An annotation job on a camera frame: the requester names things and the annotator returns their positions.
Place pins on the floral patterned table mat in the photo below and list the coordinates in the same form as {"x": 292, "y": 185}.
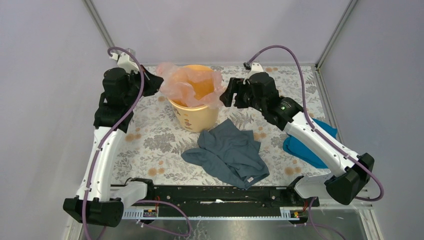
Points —
{"x": 155, "y": 140}

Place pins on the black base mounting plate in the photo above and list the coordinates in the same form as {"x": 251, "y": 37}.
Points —
{"x": 225, "y": 202}

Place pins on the yellow plastic trash bin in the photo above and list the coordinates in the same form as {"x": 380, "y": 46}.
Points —
{"x": 195, "y": 119}

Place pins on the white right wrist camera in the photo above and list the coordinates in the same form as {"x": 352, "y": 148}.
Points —
{"x": 255, "y": 68}

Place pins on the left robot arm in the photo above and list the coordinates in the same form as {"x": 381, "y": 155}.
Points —
{"x": 95, "y": 201}

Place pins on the pink plastic trash bag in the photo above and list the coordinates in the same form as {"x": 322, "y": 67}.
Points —
{"x": 190, "y": 87}

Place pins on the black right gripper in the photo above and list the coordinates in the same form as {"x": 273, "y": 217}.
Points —
{"x": 235, "y": 85}

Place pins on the bright blue cloth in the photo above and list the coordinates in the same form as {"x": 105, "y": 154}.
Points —
{"x": 294, "y": 147}

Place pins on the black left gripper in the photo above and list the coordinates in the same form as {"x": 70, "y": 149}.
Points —
{"x": 152, "y": 82}

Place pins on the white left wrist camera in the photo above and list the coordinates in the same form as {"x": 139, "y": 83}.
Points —
{"x": 124, "y": 61}

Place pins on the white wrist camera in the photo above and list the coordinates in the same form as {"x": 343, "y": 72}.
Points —
{"x": 124, "y": 61}
{"x": 255, "y": 68}

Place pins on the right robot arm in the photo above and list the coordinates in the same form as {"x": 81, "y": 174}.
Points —
{"x": 349, "y": 171}

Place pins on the grey-blue crumpled cloth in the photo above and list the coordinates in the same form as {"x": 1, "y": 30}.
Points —
{"x": 229, "y": 154}

